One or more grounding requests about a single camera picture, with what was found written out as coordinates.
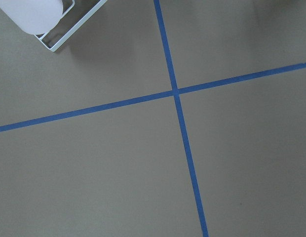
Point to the white wire cup rack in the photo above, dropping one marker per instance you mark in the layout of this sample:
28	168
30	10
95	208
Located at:
75	14

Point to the white cup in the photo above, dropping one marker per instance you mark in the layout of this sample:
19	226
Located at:
34	17

